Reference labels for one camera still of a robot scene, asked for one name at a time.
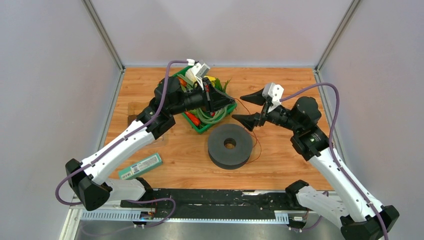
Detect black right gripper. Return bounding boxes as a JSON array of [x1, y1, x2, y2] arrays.
[[231, 87, 301, 133]]

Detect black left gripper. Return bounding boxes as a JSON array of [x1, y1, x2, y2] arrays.
[[168, 77, 235, 116]]

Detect grey perforated cable spool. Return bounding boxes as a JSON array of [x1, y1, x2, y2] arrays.
[[207, 123, 253, 170]]

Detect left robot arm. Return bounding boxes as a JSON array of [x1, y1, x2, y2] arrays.
[[65, 76, 235, 211]]

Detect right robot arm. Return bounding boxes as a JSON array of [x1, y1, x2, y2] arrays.
[[233, 86, 400, 240]]

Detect green toy long beans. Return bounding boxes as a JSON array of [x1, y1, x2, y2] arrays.
[[176, 73, 228, 129]]

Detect yellow toy flower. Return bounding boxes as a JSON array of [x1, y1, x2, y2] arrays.
[[206, 76, 217, 87]]

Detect green plastic tray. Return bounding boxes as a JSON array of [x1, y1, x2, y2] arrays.
[[151, 62, 236, 134]]

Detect small orange toy carrot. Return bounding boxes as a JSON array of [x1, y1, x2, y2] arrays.
[[184, 111, 201, 127]]

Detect white toy cabbage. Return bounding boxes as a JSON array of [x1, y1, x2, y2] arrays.
[[184, 70, 197, 84]]

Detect clear plastic container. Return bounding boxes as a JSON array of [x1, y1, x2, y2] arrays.
[[127, 101, 167, 149]]

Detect teal cardboard box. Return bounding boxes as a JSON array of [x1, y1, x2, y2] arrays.
[[118, 153, 163, 180]]

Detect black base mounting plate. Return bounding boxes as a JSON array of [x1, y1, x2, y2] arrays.
[[120, 188, 312, 220]]

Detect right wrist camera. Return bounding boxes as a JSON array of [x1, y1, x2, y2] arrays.
[[261, 82, 285, 113]]

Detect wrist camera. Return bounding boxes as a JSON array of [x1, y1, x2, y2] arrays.
[[190, 61, 211, 90], [261, 82, 285, 113]]

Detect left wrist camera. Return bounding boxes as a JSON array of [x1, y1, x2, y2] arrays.
[[190, 61, 211, 90]]

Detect white slotted cable duct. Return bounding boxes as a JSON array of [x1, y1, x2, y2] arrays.
[[80, 211, 290, 224]]

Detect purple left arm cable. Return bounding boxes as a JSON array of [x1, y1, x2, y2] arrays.
[[54, 59, 196, 229]]

